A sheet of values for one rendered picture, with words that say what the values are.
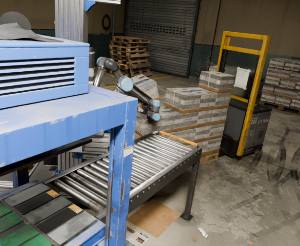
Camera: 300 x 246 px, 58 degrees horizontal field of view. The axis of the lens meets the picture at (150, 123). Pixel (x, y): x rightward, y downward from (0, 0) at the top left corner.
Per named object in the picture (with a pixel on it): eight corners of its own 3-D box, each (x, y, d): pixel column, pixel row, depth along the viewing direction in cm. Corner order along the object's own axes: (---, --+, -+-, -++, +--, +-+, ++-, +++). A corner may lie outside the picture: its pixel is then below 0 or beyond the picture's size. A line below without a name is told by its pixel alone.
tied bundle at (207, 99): (180, 103, 381) (182, 87, 373) (195, 102, 397) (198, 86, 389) (198, 112, 352) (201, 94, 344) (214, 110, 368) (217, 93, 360)
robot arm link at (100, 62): (91, 102, 303) (106, 56, 302) (82, 99, 312) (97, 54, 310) (98, 105, 313) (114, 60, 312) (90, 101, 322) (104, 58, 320)
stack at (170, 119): (122, 168, 360) (126, 109, 331) (186, 152, 426) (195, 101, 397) (138, 183, 331) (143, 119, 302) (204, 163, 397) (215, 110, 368)
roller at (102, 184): (80, 173, 202) (80, 167, 200) (128, 199, 178) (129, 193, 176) (75, 175, 198) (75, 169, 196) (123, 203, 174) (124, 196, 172)
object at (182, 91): (165, 89, 356) (165, 88, 356) (182, 88, 372) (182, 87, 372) (184, 96, 329) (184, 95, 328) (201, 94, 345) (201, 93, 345)
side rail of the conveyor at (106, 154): (153, 140, 288) (154, 130, 284) (157, 142, 285) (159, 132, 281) (41, 195, 183) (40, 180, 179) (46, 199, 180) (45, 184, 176)
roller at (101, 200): (66, 179, 192) (66, 173, 190) (115, 209, 167) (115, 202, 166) (60, 182, 188) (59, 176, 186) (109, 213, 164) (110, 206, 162)
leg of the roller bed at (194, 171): (185, 214, 286) (195, 156, 262) (190, 216, 283) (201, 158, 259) (182, 216, 281) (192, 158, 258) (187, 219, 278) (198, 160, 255)
